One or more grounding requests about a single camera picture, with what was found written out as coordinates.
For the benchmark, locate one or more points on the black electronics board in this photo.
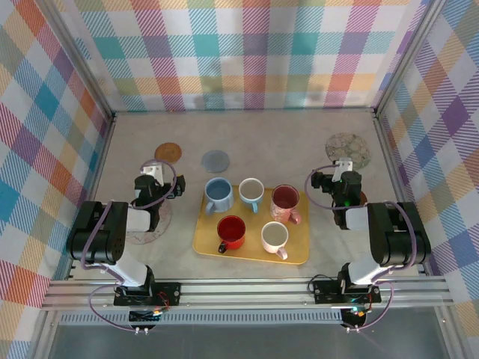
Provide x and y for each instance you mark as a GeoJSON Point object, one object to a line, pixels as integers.
{"type": "Point", "coordinates": [146, 316]}
{"type": "Point", "coordinates": [353, 316]}

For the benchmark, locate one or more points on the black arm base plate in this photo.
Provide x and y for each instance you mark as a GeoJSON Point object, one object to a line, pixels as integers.
{"type": "Point", "coordinates": [325, 293]}
{"type": "Point", "coordinates": [168, 293]}

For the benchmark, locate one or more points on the pale pink mug white inside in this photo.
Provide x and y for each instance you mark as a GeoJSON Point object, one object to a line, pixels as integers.
{"type": "Point", "coordinates": [274, 233]}

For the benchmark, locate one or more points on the bunny flower print coaster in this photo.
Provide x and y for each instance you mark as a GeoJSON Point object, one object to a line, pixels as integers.
{"type": "Point", "coordinates": [348, 147]}

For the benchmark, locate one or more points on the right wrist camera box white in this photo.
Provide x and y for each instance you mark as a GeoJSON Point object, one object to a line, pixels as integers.
{"type": "Point", "coordinates": [344, 164]}

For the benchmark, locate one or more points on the aluminium frame post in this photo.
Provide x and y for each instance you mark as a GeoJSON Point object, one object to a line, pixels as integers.
{"type": "Point", "coordinates": [82, 56]}
{"type": "Point", "coordinates": [406, 56]}

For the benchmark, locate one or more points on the wide aluminium base rail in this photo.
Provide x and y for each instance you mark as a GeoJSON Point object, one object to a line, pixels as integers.
{"type": "Point", "coordinates": [243, 291]}

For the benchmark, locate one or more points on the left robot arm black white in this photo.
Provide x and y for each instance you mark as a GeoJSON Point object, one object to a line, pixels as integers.
{"type": "Point", "coordinates": [97, 232]}

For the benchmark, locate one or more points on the light blue mug white inside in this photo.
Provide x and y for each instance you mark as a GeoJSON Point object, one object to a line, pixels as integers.
{"type": "Point", "coordinates": [251, 188]}

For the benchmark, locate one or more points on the large blue mug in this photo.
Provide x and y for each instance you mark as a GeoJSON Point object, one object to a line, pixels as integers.
{"type": "Point", "coordinates": [219, 188]}

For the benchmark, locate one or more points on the yellow tray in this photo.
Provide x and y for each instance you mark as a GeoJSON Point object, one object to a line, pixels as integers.
{"type": "Point", "coordinates": [252, 245]}

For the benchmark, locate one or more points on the cork brown round coaster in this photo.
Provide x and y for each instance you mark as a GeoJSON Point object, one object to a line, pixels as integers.
{"type": "Point", "coordinates": [168, 151]}

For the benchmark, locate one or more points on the grey round coaster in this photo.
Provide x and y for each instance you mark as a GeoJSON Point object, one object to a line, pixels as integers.
{"type": "Point", "coordinates": [216, 161]}

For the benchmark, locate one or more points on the pink floral mug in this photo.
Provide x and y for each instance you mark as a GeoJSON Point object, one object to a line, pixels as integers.
{"type": "Point", "coordinates": [284, 198]}

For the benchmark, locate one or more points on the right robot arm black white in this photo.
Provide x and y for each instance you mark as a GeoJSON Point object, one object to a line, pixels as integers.
{"type": "Point", "coordinates": [396, 239]}

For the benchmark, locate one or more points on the aluminium frame rail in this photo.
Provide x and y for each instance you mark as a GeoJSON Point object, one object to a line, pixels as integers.
{"type": "Point", "coordinates": [94, 187]}
{"type": "Point", "coordinates": [392, 168]}
{"type": "Point", "coordinates": [243, 111]}

